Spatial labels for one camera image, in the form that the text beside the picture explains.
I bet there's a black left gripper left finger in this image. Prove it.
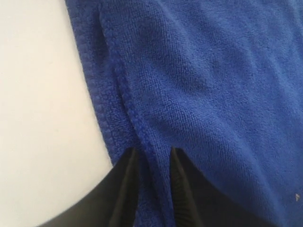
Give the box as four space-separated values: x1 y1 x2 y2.
43 148 139 227

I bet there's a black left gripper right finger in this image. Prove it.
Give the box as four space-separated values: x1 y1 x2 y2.
170 148 270 227

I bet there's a blue towel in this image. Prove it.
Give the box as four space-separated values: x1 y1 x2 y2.
66 0 303 227

